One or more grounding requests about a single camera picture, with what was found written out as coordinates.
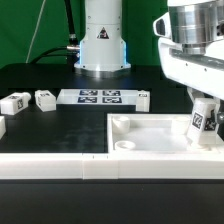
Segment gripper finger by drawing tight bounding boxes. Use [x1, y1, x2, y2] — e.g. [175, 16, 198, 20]
[216, 100, 224, 132]
[187, 87, 199, 110]

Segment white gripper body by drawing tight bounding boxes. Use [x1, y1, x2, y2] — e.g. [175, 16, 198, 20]
[153, 13, 224, 100]

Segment white square tabletop part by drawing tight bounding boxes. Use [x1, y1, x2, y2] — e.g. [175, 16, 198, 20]
[107, 114, 224, 155]

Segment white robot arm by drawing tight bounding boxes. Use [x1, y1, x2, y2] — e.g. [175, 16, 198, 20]
[74, 0, 224, 123]

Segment white part left edge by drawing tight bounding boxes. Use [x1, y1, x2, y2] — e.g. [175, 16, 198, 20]
[0, 116, 6, 140]

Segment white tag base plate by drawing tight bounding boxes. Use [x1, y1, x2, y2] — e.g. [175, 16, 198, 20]
[57, 89, 138, 105]

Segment black cable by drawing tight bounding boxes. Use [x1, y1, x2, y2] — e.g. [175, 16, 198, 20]
[29, 0, 82, 64]

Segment white thin cable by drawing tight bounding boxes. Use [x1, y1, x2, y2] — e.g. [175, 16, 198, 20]
[25, 0, 48, 64]

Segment white L-shaped obstacle wall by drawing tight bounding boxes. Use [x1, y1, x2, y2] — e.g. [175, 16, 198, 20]
[0, 154, 224, 180]

